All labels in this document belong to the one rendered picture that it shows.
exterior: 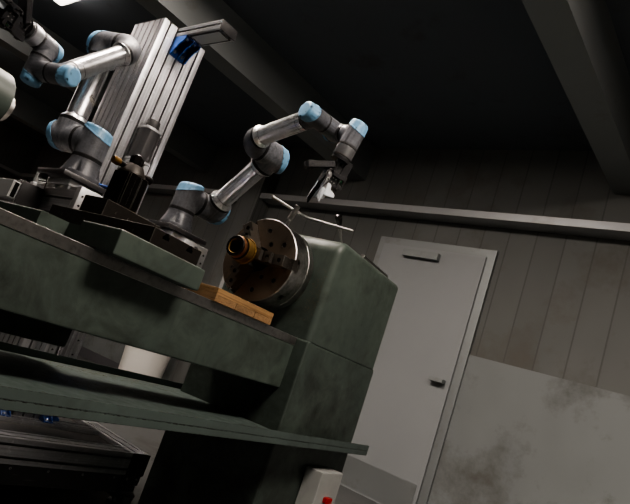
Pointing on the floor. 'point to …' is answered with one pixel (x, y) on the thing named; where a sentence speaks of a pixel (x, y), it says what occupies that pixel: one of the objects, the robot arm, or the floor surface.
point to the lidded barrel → (143, 362)
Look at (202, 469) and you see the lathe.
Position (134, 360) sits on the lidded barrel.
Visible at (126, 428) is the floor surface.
